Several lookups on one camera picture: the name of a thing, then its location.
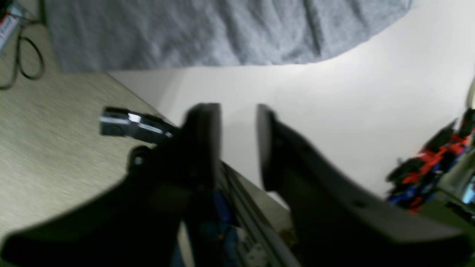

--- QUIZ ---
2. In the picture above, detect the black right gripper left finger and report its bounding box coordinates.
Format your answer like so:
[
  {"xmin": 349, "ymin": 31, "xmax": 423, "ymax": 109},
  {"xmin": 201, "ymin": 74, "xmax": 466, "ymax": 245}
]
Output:
[{"xmin": 1, "ymin": 103, "xmax": 221, "ymax": 267}]

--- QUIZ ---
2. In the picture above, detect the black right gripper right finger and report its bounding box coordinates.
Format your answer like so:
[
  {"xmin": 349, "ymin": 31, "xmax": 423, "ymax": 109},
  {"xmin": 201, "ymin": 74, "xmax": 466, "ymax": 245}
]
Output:
[{"xmin": 257, "ymin": 104, "xmax": 472, "ymax": 267}]

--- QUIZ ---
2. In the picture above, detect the grey T-shirt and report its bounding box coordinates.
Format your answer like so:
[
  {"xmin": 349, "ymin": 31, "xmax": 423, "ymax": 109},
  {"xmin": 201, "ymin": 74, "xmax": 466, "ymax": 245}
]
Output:
[{"xmin": 44, "ymin": 0, "xmax": 412, "ymax": 72}]

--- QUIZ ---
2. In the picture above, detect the red blue cable bundle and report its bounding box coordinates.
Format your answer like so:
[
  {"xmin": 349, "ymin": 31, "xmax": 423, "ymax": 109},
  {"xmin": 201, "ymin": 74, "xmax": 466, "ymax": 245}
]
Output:
[{"xmin": 386, "ymin": 108, "xmax": 475, "ymax": 214}]

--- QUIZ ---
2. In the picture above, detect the black looped floor cable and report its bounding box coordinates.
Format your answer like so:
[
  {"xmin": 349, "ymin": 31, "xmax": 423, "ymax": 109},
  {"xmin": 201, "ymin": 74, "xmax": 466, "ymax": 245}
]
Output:
[{"xmin": 0, "ymin": 22, "xmax": 46, "ymax": 90}]

